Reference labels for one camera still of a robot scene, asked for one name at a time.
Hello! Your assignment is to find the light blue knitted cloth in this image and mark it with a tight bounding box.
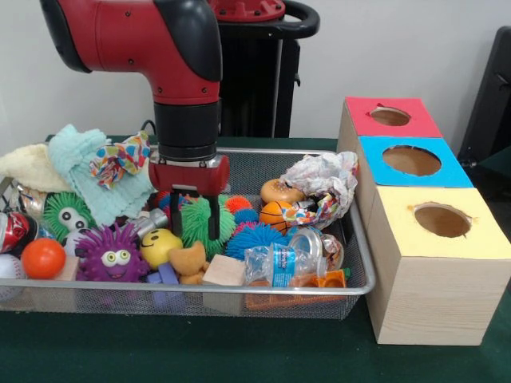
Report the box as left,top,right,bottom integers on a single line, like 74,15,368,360
46,124,156,226

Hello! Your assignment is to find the large blue spiky ball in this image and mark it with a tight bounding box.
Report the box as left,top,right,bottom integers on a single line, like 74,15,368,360
225,222,290,260

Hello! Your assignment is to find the orange basketball toy ball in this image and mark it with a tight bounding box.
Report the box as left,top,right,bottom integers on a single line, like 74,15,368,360
257,199,292,234

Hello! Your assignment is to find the dark green table cloth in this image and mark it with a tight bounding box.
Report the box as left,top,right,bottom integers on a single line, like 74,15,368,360
0,134,511,383

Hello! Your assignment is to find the wooden box with three holes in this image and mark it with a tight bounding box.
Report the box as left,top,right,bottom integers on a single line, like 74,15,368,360
337,97,511,346

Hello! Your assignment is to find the plain wooden block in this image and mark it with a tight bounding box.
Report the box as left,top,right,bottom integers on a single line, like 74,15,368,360
201,255,247,287

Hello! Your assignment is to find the black panel on stand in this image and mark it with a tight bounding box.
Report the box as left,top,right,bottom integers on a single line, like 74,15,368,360
463,26,511,180

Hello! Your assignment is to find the yellow smiley ball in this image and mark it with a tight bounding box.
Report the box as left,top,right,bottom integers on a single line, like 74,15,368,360
141,229,185,269

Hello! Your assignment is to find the brown teddy bear toy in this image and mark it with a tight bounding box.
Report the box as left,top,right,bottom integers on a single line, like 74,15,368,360
168,241,210,286

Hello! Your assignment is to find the cream waffle cloth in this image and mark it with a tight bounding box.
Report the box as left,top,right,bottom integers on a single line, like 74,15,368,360
0,142,74,194

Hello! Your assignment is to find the green spiky ball with eyes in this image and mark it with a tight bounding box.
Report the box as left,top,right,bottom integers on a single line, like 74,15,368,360
42,191,95,243

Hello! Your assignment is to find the shallow clear mesh bin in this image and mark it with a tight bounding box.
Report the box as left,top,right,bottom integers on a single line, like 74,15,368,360
0,142,376,322

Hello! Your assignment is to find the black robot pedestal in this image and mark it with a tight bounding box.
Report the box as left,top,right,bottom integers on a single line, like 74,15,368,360
209,0,320,138

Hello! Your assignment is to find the purple spiky ball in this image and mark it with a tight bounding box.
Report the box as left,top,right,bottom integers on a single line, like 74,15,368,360
73,223,150,284

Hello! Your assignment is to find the tan orange ball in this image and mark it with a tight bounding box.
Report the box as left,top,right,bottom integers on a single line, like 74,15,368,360
259,178,304,204

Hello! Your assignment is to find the crushed clear plastic bottle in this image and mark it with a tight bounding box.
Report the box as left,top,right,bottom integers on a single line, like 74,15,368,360
244,243,328,288

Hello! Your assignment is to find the polka dot patterned cloth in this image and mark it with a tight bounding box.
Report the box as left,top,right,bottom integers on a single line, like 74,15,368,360
89,132,151,189

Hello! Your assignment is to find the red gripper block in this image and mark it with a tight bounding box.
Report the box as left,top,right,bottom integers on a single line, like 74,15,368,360
149,153,231,241

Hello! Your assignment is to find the purple building block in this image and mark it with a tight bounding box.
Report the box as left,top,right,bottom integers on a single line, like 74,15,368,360
147,263,181,286

